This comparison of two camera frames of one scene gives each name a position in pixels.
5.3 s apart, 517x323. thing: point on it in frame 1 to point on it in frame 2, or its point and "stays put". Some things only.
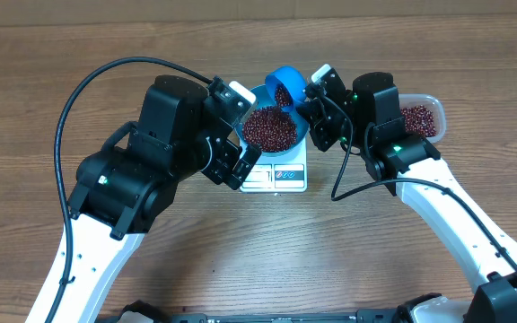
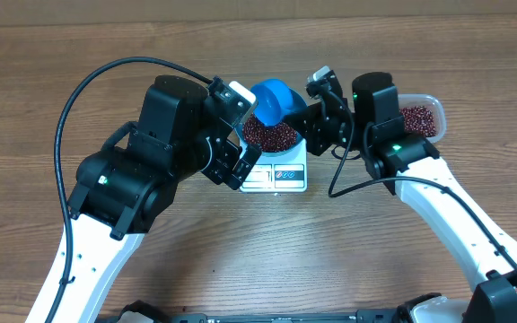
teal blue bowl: x=302 y=135 to x=298 y=100
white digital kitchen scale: x=279 y=174 stays put
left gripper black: x=225 y=153 stays put
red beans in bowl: x=272 y=127 stays put
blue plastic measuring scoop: x=294 y=81 to x=273 y=100
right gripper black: x=312 y=109 stays put
